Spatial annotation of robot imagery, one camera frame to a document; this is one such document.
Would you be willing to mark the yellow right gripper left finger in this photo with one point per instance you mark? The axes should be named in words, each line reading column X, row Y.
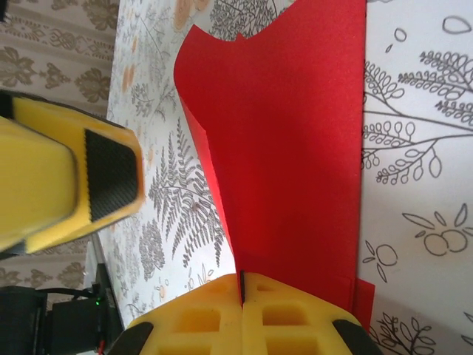
column 166, row 340

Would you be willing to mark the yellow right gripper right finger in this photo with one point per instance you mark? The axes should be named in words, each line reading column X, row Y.
column 321, row 340

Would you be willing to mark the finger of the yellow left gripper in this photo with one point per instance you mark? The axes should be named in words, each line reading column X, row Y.
column 40, row 177

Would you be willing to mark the aluminium side rail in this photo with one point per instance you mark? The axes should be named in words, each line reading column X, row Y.
column 100, row 266

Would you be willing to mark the red square paper sheet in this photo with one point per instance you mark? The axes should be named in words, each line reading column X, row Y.
column 288, row 148

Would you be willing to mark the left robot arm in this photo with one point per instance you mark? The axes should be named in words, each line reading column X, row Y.
column 70, row 329

